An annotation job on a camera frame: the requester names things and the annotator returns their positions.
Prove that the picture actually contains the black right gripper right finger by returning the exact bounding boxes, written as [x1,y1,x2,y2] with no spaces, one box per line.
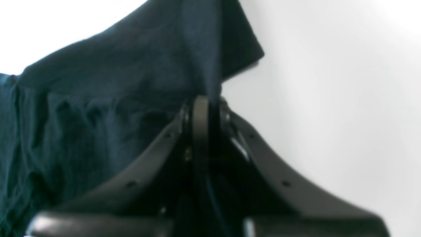
[219,98,390,237]

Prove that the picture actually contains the black T-shirt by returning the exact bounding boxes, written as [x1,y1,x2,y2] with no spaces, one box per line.
[0,0,264,237]

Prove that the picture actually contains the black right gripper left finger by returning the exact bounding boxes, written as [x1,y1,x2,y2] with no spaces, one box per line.
[26,96,209,237]

